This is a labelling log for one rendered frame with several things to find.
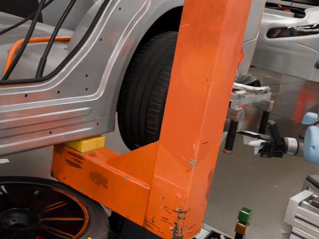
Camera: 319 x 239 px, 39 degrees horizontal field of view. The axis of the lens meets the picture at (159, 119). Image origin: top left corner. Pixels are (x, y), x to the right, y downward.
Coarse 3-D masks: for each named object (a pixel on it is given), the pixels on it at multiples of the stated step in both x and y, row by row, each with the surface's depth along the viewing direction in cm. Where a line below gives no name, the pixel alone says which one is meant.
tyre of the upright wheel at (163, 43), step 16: (176, 32) 217; (144, 48) 204; (160, 48) 201; (144, 64) 199; (160, 64) 196; (128, 80) 200; (144, 80) 196; (160, 80) 193; (128, 96) 200; (144, 96) 195; (160, 96) 191; (128, 112) 201; (144, 112) 195; (160, 112) 194; (128, 128) 205; (144, 128) 198; (160, 128) 197; (128, 144) 214; (144, 144) 204
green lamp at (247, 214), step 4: (244, 208) 163; (240, 212) 161; (244, 212) 160; (248, 212) 160; (252, 212) 161; (240, 216) 161; (244, 216) 160; (248, 216) 159; (240, 220) 161; (244, 220) 160; (248, 220) 160
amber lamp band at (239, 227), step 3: (237, 222) 162; (237, 225) 162; (240, 225) 162; (243, 225) 161; (246, 225) 161; (249, 225) 163; (237, 228) 162; (240, 228) 162; (243, 228) 161; (246, 228) 161; (237, 231) 163; (240, 231) 162; (243, 231) 161; (246, 231) 162; (243, 234) 161
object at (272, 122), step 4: (272, 120) 190; (268, 124) 190; (272, 124) 188; (276, 124) 188; (272, 128) 188; (276, 128) 189; (272, 132) 190; (276, 132) 189; (272, 136) 192; (276, 136) 190; (276, 140) 190; (280, 140) 191; (276, 144) 191; (280, 144) 191
